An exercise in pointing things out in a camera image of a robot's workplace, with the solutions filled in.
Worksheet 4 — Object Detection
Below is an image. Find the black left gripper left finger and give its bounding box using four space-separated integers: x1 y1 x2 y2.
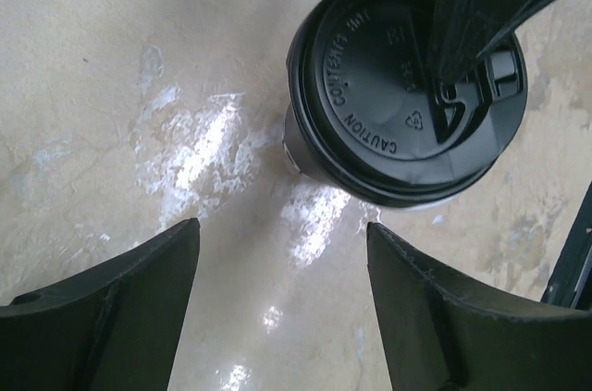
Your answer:
1 218 200 390

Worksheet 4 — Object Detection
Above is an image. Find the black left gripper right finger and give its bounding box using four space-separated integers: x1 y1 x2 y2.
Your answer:
366 223 591 390

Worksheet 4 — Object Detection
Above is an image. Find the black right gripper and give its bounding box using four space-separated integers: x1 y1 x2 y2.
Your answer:
541 199 591 311

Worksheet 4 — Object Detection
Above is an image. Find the black plastic cup lid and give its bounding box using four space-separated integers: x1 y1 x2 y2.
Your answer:
287 0 528 204

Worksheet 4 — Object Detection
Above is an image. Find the white paper coffee cup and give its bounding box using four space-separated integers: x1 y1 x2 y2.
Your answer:
282 104 459 212

